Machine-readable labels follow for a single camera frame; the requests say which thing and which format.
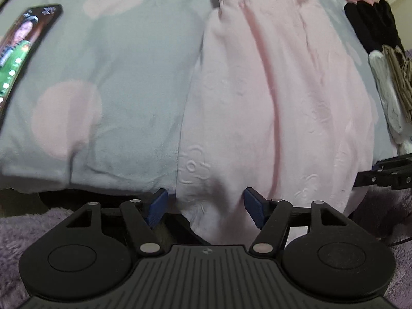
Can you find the black garment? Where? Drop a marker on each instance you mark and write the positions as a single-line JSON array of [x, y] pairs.
[[373, 25]]

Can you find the light pink embossed garment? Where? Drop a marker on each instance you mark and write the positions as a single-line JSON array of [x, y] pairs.
[[273, 103]]

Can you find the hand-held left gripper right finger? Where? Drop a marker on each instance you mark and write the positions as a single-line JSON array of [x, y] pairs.
[[252, 206]]

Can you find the white garment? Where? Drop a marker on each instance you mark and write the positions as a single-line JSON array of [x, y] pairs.
[[386, 93]]

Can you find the purple fluffy cloth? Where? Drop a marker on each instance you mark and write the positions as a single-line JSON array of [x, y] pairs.
[[19, 231]]

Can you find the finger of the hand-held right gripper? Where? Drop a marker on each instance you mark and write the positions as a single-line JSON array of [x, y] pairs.
[[370, 178], [396, 161]]

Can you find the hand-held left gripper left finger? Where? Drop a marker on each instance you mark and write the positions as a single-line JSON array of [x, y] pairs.
[[159, 206]]

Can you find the black smartphone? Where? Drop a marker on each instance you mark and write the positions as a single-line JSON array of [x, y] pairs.
[[22, 48]]

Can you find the beige striped garment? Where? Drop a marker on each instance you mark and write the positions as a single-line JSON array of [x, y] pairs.
[[400, 77]]

